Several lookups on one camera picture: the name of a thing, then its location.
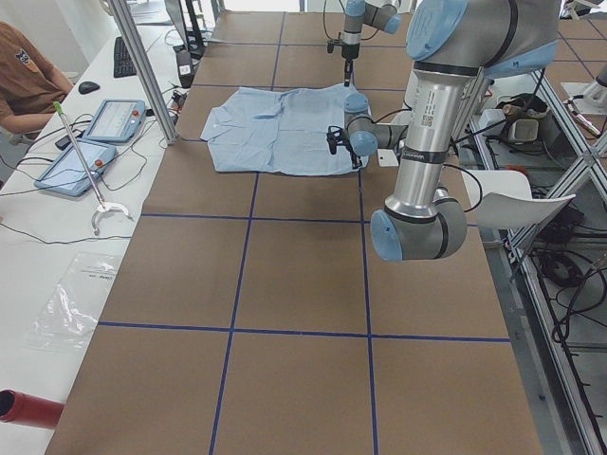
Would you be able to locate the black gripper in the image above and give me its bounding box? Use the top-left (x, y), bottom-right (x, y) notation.
top-left (341, 136), bottom-right (362, 170)
top-left (341, 42), bottom-right (359, 87)

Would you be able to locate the aluminium frame post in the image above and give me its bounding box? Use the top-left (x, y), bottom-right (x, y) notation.
top-left (108, 0), bottom-right (178, 146)

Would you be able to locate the upper teach pendant tablet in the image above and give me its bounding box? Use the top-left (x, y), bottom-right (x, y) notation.
top-left (83, 99), bottom-right (145, 143)

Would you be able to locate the reacher grabber stick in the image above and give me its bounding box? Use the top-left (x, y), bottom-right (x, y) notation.
top-left (53, 101), bottom-right (133, 236)

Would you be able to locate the person in brown shirt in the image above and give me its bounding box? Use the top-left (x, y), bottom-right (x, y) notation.
top-left (1, 22), bottom-right (73, 135)

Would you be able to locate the black keyboard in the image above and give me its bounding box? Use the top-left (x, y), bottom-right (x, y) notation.
top-left (113, 36), bottom-right (137, 79)

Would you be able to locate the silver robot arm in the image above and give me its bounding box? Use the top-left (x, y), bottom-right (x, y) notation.
top-left (339, 0), bottom-right (404, 87)
top-left (343, 1), bottom-right (561, 262)

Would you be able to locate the white plastic chair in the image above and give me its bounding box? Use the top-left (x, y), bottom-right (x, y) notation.
top-left (463, 170), bottom-right (576, 229)

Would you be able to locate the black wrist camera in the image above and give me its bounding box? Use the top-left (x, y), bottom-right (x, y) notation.
top-left (326, 125), bottom-right (347, 155)
top-left (326, 32), bottom-right (343, 54)

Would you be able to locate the lower teach pendant tablet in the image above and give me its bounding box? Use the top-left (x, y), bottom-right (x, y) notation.
top-left (34, 139), bottom-right (117, 197)

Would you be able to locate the aluminium frame rail right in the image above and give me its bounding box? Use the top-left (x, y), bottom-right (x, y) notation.
top-left (506, 18), bottom-right (607, 455)

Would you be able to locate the teach pendant tablet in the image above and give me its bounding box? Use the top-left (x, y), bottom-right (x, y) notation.
top-left (83, 99), bottom-right (145, 143)
top-left (34, 139), bottom-right (117, 197)

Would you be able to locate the black computer mouse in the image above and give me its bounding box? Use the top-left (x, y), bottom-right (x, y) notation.
top-left (78, 81), bottom-right (101, 95)

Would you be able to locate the brown paper table mat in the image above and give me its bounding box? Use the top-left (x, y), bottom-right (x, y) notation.
top-left (47, 11), bottom-right (542, 454)

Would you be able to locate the clear plastic bag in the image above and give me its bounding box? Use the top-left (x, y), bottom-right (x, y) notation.
top-left (26, 252), bottom-right (122, 353)

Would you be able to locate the white bin with items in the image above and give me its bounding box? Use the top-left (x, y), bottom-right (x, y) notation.
top-left (478, 93), bottom-right (549, 143)

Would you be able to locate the light blue button shirt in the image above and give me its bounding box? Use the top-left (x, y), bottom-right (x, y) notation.
top-left (201, 83), bottom-right (357, 176)

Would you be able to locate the red cylinder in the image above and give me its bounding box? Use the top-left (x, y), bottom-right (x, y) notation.
top-left (1, 390), bottom-right (64, 429)

